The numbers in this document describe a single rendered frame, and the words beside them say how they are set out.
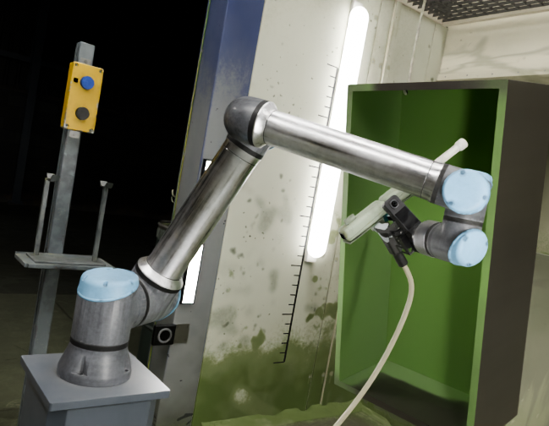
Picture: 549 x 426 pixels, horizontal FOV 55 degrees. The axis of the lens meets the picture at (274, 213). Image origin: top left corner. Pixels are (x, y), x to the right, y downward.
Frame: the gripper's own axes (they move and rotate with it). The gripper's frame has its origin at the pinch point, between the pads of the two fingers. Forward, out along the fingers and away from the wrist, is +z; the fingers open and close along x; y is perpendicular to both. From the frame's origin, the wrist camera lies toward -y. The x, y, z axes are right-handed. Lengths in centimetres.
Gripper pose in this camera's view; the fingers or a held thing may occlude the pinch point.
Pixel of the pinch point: (378, 219)
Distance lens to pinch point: 157.0
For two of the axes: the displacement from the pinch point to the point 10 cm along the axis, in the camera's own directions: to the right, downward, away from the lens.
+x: 7.6, -6.0, 2.4
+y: 5.2, 7.9, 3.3
